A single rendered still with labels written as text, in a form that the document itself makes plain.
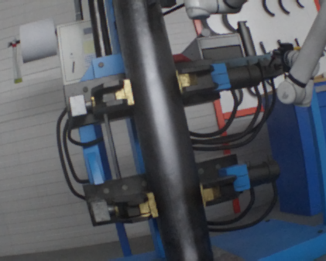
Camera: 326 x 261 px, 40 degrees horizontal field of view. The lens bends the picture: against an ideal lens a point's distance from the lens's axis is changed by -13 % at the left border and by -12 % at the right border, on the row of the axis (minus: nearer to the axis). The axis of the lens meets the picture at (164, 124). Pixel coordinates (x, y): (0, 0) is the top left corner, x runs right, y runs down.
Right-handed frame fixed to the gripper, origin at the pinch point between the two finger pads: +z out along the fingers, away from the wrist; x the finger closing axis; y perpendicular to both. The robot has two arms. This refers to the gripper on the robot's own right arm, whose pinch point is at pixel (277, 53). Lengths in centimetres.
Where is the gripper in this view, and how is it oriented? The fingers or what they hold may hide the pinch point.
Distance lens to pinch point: 220.4
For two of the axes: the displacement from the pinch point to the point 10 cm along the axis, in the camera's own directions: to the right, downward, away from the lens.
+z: -2.5, -2.6, 9.3
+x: 1.3, 9.5, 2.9
